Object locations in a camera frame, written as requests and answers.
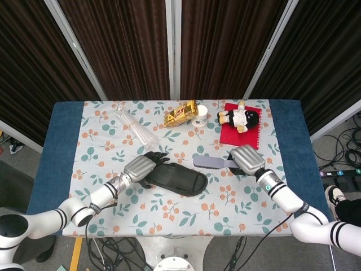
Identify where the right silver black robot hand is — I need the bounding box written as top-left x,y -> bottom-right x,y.
228,144 -> 267,180

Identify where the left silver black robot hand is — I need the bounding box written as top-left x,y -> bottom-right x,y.
123,151 -> 171,189

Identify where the black rubber slipper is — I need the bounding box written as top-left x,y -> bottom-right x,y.
140,160 -> 209,197

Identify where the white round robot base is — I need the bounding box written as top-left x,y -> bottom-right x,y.
154,248 -> 195,271

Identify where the red spiral notebook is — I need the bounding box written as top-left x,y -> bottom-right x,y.
219,102 -> 263,151

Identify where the clear plastic straws bundle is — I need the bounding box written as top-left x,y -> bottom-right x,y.
113,108 -> 159,150

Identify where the black white plush doll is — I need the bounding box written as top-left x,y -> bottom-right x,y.
216,100 -> 261,134

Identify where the floral fruit print tablecloth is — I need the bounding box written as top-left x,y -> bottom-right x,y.
61,99 -> 293,237

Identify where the white floral paper cup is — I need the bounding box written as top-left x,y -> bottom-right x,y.
191,104 -> 209,127

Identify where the gold snack packet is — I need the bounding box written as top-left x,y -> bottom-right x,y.
163,99 -> 198,128

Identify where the blue table cover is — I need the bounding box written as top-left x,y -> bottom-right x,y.
27,100 -> 332,226

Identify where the white black sneaker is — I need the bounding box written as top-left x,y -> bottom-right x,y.
324,185 -> 345,221

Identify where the black foot pedal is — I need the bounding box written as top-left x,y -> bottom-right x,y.
328,175 -> 361,193

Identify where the yellow floor tape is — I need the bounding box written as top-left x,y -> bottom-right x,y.
69,237 -> 84,271

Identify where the black trouser leg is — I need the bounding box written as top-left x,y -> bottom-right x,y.
335,194 -> 361,226

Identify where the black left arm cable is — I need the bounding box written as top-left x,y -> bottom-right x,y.
84,197 -> 119,243

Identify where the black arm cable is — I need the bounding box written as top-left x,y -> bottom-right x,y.
261,210 -> 325,237
84,197 -> 119,243

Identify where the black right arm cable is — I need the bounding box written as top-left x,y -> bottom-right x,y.
261,210 -> 325,237

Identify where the white table pedestal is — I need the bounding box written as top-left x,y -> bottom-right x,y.
135,236 -> 214,271

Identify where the black floor cable tangle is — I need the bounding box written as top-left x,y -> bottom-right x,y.
84,236 -> 155,271
221,236 -> 256,271
311,112 -> 361,170

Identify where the brown partition panel white frame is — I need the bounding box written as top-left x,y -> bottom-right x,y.
180,0 -> 300,100
0,0 -> 108,147
244,0 -> 361,142
43,0 -> 178,101

